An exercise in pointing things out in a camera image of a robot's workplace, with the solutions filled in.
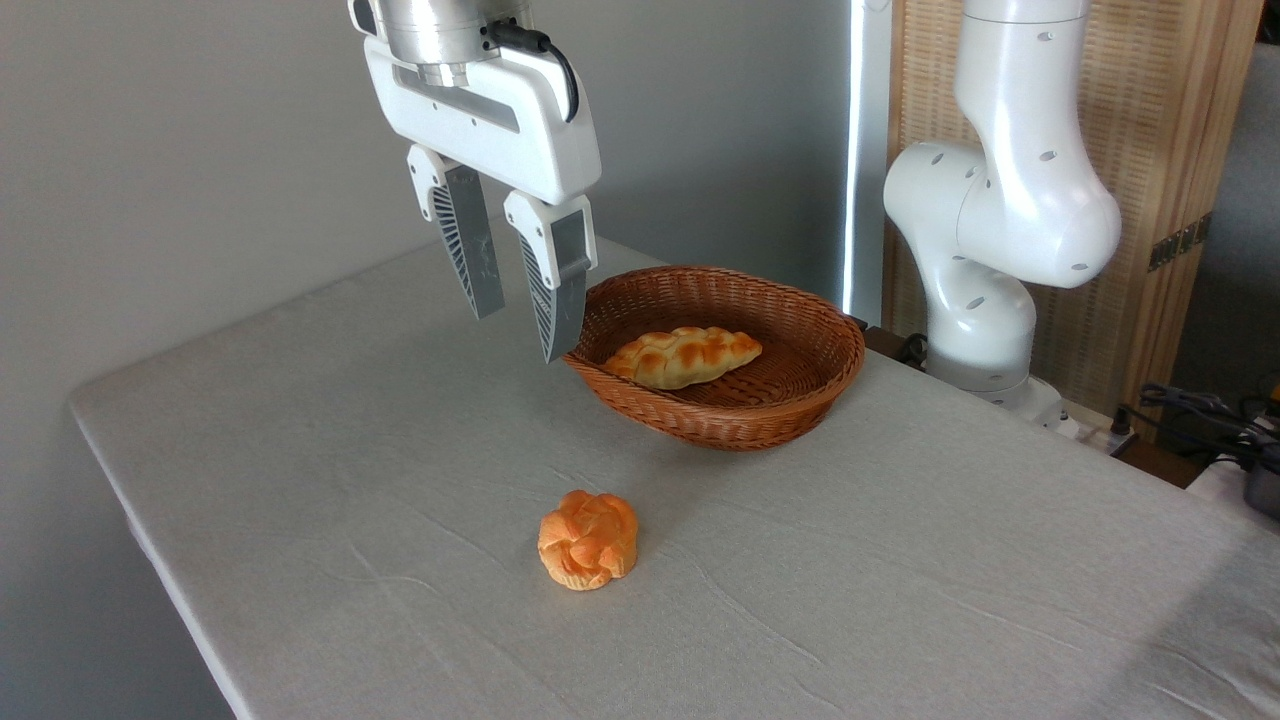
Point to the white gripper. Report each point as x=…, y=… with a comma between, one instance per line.
x=480, y=115

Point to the round flower-shaped bread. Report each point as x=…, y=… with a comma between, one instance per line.
x=588, y=540

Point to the long braided bread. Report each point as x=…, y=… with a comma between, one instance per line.
x=690, y=357

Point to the brown wicker basket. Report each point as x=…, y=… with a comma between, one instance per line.
x=800, y=400

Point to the grey tablecloth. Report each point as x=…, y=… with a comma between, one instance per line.
x=400, y=480

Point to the white power strip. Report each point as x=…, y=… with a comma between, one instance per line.
x=1090, y=430

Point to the white vertical post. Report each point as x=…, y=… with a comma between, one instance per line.
x=868, y=150

